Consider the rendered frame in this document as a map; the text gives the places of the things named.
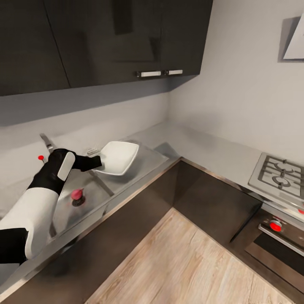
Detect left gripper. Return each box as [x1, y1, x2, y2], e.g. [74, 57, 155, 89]
[81, 155, 102, 172]

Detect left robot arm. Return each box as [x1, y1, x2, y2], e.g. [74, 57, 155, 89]
[0, 146, 102, 287]

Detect vidalia onion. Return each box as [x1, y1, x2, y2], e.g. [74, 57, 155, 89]
[71, 189, 83, 200]

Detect bowl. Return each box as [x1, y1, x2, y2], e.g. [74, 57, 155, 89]
[94, 141, 139, 176]

